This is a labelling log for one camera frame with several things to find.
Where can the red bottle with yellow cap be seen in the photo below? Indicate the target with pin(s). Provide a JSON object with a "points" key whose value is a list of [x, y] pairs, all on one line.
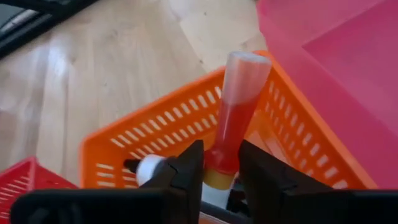
{"points": [[236, 124]]}

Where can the small food colouring bottle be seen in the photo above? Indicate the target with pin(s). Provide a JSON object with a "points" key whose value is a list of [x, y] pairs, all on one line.
{"points": [[149, 168]]}

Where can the pink plastic tray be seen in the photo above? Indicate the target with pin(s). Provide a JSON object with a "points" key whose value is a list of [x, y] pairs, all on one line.
{"points": [[342, 77]]}

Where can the orange plastic basket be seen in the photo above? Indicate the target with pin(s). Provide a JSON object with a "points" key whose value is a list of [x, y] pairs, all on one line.
{"points": [[102, 146]]}

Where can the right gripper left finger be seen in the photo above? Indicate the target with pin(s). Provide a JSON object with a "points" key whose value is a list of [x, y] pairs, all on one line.
{"points": [[186, 168]]}

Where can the black metal table frame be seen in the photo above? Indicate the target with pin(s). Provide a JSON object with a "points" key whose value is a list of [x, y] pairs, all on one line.
{"points": [[62, 12]]}

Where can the red plastic basket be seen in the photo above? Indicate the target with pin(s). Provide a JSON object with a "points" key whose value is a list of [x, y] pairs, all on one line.
{"points": [[18, 174]]}

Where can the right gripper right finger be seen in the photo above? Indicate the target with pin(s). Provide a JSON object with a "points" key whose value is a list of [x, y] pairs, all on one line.
{"points": [[261, 180]]}

